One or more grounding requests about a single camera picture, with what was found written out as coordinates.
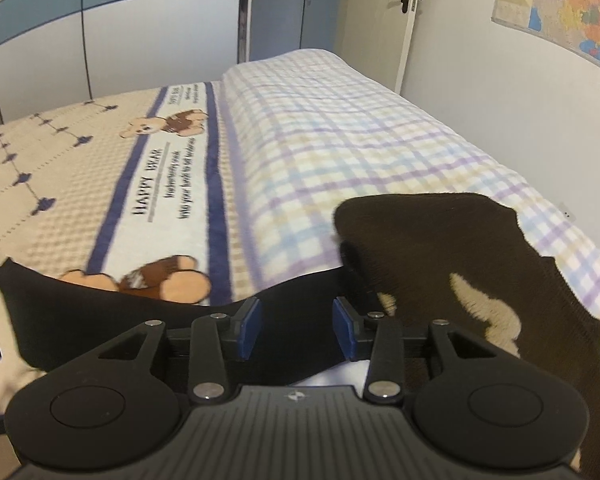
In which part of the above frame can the white and teal wardrobe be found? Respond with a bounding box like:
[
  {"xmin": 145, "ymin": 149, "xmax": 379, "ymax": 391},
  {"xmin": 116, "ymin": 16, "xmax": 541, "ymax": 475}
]
[{"xmin": 0, "ymin": 0, "xmax": 253, "ymax": 126}]

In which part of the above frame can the white room door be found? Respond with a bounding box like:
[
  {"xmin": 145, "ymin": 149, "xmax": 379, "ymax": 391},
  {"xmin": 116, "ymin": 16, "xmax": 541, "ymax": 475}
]
[{"xmin": 337, "ymin": 0, "xmax": 425, "ymax": 96}]

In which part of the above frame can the brown and cream sweater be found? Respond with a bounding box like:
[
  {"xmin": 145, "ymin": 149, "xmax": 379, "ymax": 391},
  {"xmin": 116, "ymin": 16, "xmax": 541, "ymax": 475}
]
[{"xmin": 331, "ymin": 191, "xmax": 600, "ymax": 480}]

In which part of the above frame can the purple plaid quilt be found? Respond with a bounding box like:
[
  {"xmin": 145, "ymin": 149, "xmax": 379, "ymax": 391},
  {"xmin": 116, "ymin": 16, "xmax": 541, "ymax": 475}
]
[{"xmin": 221, "ymin": 48, "xmax": 600, "ymax": 391}]

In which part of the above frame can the beige bear print blanket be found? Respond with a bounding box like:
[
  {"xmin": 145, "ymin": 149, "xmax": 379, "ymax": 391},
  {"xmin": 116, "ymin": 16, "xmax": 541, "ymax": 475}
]
[{"xmin": 0, "ymin": 80, "xmax": 238, "ymax": 423}]

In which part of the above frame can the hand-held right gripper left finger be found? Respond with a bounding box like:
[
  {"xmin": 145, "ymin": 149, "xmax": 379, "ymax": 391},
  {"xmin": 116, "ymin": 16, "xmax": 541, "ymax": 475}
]
[{"xmin": 97, "ymin": 296, "xmax": 263, "ymax": 406}]

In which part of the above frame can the black and beige bear shirt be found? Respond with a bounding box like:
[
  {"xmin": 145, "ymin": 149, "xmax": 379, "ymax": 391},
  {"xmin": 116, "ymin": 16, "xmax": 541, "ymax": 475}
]
[{"xmin": 0, "ymin": 240, "xmax": 381, "ymax": 385}]

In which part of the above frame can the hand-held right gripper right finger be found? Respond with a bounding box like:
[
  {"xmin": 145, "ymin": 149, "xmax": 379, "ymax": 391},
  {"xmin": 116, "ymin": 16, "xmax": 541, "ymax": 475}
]
[{"xmin": 332, "ymin": 296, "xmax": 498, "ymax": 406}]

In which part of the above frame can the colourful wall map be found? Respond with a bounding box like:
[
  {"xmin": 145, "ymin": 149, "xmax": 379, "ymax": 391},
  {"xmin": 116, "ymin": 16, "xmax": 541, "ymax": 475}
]
[{"xmin": 490, "ymin": 0, "xmax": 600, "ymax": 80}]

